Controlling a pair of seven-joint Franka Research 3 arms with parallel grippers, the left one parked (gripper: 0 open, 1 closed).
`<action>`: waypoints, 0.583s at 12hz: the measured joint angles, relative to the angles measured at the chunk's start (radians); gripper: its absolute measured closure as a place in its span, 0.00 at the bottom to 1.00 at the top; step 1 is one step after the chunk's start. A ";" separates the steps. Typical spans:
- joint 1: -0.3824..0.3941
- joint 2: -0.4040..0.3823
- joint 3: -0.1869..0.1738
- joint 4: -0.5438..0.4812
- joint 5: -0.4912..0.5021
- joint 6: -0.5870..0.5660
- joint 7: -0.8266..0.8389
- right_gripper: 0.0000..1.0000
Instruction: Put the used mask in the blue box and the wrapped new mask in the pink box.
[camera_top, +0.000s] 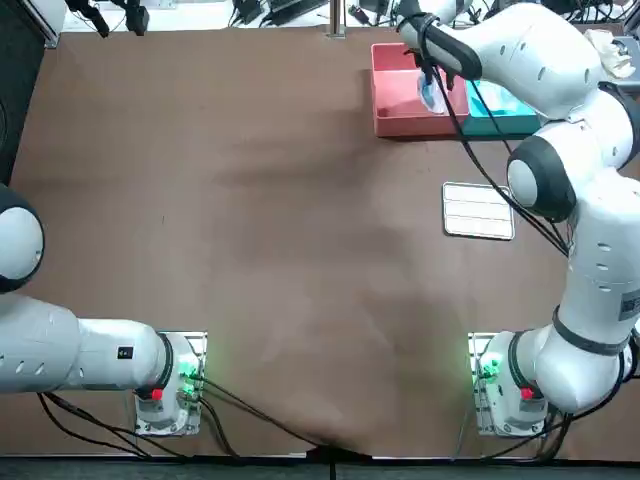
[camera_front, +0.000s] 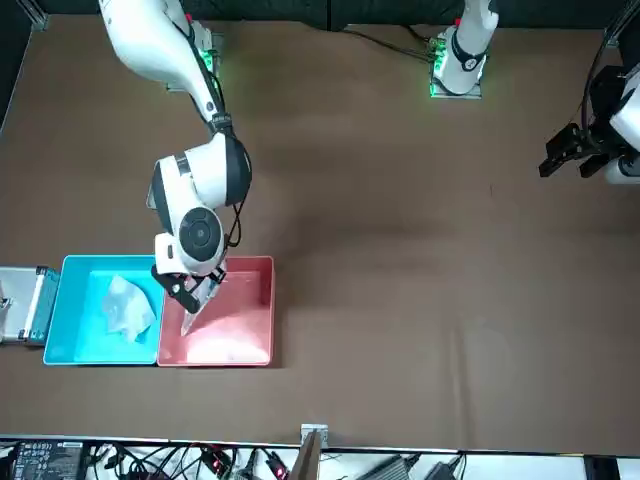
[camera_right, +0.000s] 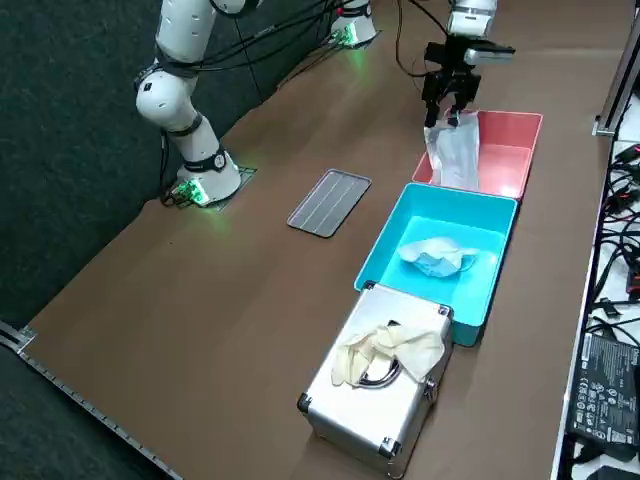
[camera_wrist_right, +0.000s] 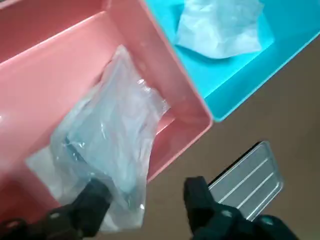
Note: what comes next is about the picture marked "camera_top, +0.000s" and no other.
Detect aluminium camera post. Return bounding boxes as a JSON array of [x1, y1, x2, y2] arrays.
[[326, 0, 350, 40]]

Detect pink plastic box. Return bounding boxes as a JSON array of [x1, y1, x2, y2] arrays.
[[370, 42, 471, 139]]

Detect black left arm base cable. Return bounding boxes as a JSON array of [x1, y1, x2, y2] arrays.
[[192, 374, 374, 459]]

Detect cream latex gloves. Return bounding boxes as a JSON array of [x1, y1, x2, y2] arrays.
[[584, 28, 636, 79]]

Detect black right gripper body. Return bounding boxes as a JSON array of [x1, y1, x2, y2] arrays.
[[403, 47, 436, 76]]

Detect grey ridged metal tray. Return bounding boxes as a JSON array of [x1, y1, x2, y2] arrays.
[[442, 182, 516, 242]]

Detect blue plastic box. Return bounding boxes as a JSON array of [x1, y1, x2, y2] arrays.
[[462, 79, 542, 136]]

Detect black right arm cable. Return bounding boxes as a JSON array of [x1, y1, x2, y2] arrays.
[[407, 29, 574, 259]]

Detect small black power adapter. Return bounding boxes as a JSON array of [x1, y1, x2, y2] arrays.
[[232, 0, 262, 24]]

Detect new mask packet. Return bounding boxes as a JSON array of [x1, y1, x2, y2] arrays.
[[415, 69, 448, 116]]

